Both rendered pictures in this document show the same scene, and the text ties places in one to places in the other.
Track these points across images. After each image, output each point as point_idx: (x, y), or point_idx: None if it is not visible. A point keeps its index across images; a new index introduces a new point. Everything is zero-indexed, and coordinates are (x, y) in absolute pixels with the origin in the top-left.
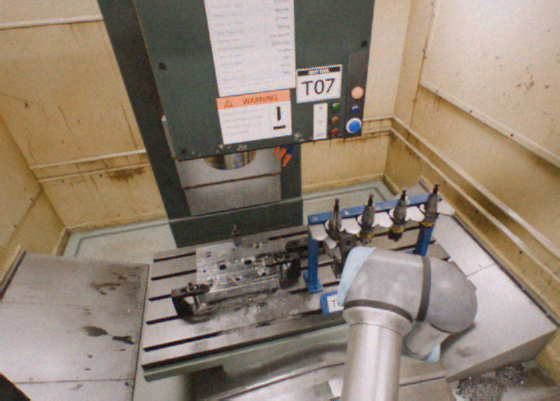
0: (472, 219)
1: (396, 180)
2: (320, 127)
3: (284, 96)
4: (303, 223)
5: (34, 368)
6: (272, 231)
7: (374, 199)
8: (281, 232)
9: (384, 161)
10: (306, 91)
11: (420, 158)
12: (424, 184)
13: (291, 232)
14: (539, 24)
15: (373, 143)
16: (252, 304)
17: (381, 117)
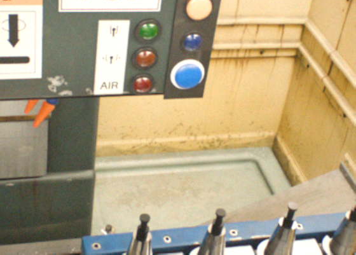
0: None
1: (298, 152)
2: (110, 70)
3: None
4: (93, 224)
5: None
6: (14, 245)
7: (250, 186)
8: (34, 250)
9: (280, 109)
10: None
11: (348, 118)
12: (349, 172)
13: (55, 252)
14: None
15: (261, 70)
16: None
17: (282, 20)
